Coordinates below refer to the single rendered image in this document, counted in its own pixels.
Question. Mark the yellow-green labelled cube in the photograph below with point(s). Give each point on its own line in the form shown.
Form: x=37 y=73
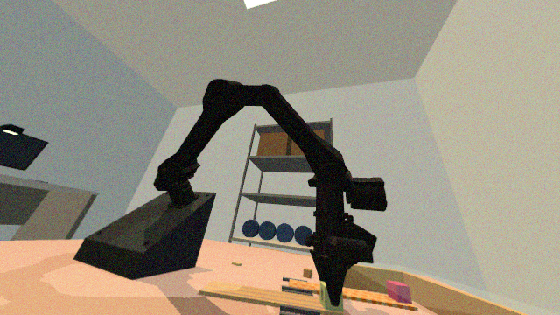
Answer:
x=325 y=301

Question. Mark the small tan cube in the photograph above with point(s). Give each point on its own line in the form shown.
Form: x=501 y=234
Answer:
x=307 y=273

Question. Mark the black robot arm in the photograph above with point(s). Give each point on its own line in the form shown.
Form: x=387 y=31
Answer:
x=222 y=100

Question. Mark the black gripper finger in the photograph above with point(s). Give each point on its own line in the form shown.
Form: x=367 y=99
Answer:
x=334 y=272
x=315 y=258

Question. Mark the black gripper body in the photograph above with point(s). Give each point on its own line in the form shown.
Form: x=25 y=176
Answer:
x=330 y=236

